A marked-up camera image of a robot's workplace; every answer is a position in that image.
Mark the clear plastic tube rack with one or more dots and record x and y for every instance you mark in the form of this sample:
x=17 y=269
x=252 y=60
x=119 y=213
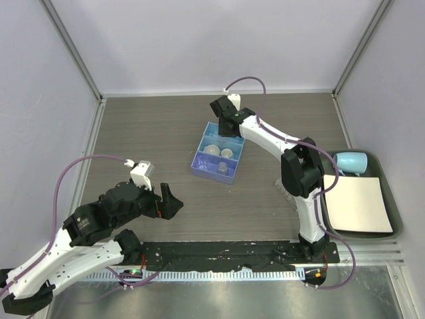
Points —
x=287 y=196

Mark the small white crucible cup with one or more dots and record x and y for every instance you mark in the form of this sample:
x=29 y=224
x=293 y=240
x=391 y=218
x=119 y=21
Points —
x=226 y=153

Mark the white paper sheet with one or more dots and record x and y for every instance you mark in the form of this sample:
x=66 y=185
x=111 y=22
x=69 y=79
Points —
x=356 y=204

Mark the light blue middle bin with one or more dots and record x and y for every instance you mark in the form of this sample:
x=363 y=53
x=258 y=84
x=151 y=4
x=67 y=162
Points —
x=236 y=148

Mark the light blue bin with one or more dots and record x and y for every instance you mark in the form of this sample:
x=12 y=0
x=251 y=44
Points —
x=236 y=148
x=211 y=131

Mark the purple-blue plastic bin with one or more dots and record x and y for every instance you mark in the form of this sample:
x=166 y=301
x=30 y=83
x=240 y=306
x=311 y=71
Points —
x=212 y=173

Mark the small glass bottle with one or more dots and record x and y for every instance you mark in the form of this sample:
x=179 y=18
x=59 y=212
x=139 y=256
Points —
x=222 y=168

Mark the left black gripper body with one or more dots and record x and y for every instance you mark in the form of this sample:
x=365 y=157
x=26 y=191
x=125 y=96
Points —
x=147 y=205

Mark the light blue mug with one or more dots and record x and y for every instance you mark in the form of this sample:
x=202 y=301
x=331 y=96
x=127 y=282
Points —
x=351 y=162

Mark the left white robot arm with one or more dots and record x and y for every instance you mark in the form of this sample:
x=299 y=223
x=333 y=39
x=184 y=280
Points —
x=83 y=245

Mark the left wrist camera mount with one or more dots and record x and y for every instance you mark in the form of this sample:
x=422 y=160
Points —
x=140 y=173

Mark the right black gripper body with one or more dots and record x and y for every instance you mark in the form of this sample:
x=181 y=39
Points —
x=222 y=131

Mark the light blue right bin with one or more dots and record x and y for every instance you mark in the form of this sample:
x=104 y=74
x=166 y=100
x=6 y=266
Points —
x=211 y=131

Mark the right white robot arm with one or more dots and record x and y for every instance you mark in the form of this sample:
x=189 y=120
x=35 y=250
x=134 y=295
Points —
x=300 y=165

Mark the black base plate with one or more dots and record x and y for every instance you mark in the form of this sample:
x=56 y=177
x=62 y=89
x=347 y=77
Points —
x=225 y=256

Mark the glass beaker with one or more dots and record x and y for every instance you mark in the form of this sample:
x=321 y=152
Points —
x=202 y=163

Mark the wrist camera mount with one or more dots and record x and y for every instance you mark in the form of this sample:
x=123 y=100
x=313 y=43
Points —
x=234 y=98
x=140 y=173

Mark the slotted cable duct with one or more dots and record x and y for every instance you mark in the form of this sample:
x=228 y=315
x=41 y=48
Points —
x=245 y=274

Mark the white ceramic bowl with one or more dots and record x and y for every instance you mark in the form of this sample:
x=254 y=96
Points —
x=212 y=149

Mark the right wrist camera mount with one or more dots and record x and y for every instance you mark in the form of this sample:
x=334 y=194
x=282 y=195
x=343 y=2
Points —
x=234 y=98

